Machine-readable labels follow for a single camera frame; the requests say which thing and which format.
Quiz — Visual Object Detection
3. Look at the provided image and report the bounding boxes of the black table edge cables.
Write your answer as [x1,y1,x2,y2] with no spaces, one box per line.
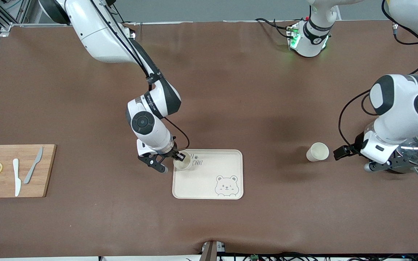
[185,252,418,261]

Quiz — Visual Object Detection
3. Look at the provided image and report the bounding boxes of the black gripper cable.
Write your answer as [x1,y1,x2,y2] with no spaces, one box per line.
[89,0,190,152]
[338,0,418,150]

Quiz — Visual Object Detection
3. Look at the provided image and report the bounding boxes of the white IKEA cup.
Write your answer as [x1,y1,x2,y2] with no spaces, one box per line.
[173,150,192,170]
[306,142,330,162]

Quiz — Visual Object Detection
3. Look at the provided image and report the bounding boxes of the brown table mat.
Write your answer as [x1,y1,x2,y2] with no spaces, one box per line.
[0,20,418,258]

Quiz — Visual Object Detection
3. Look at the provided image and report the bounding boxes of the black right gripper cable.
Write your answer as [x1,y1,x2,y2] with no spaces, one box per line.
[89,0,190,152]

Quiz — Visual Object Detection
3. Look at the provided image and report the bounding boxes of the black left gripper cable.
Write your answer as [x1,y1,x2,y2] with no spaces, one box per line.
[338,0,418,150]

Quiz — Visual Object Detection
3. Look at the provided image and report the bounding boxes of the aluminium frame post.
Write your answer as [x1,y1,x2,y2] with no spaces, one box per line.
[0,0,32,37]

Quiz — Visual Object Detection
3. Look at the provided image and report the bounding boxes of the cream bear print tray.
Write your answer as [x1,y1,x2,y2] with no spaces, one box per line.
[172,149,244,200]

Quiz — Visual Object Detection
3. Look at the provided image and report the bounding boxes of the white plastic knife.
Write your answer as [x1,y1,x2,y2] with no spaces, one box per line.
[13,158,21,197]

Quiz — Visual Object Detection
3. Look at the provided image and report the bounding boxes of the grey plastic knife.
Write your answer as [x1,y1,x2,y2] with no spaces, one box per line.
[23,146,44,185]

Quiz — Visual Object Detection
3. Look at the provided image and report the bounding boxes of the table edge camera mount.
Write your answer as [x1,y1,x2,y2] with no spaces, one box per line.
[200,240,226,261]

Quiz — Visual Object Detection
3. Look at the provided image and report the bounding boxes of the black left arm base cable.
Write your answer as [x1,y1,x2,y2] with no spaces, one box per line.
[255,17,294,39]

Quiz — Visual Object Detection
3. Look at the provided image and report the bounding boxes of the wooden cutting board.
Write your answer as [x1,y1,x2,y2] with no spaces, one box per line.
[0,144,57,198]

